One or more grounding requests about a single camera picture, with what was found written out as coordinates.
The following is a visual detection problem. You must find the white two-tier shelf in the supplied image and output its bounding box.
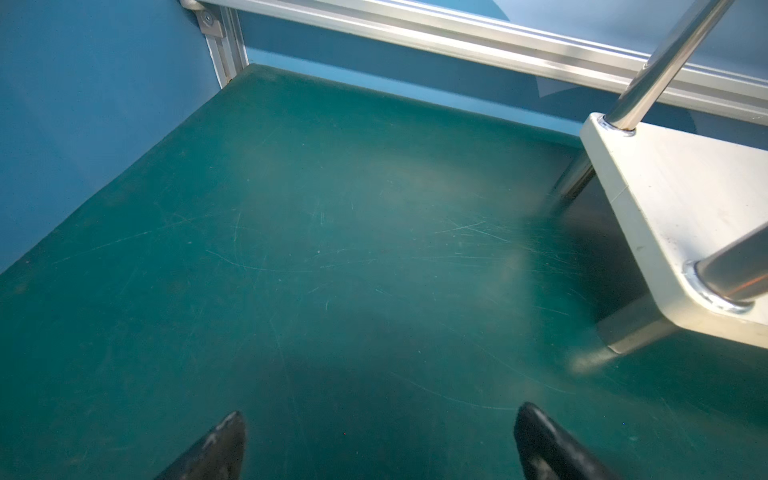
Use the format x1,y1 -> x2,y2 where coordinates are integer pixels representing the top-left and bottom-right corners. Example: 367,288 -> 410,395
546,1 -> 767,372

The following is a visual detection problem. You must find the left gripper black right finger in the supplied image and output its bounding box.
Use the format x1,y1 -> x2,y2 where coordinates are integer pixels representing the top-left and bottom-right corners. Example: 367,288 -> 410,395
513,402 -> 618,480

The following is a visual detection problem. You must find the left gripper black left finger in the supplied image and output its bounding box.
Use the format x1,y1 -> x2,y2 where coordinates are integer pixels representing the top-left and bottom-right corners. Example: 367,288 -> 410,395
156,411 -> 246,480

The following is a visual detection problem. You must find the aluminium cage frame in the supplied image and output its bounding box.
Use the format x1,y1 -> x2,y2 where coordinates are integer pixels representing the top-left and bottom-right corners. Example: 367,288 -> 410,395
179,0 -> 768,127

